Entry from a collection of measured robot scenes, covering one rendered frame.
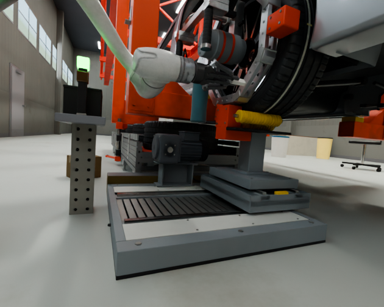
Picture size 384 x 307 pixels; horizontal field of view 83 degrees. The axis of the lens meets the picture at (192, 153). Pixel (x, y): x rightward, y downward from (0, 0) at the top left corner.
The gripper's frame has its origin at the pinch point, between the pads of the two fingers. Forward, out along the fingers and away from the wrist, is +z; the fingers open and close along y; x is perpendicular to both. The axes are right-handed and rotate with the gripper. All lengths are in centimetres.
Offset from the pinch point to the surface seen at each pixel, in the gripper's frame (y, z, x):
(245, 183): -33.6, 12.3, -27.5
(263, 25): 18.6, 7.2, 12.8
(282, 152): -313, 437, 246
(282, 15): 25.0, 7.1, 5.1
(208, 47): 6.2, -13.2, 9.6
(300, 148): -391, 649, 341
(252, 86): -3.2, 11.4, 4.1
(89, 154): -49, -55, -1
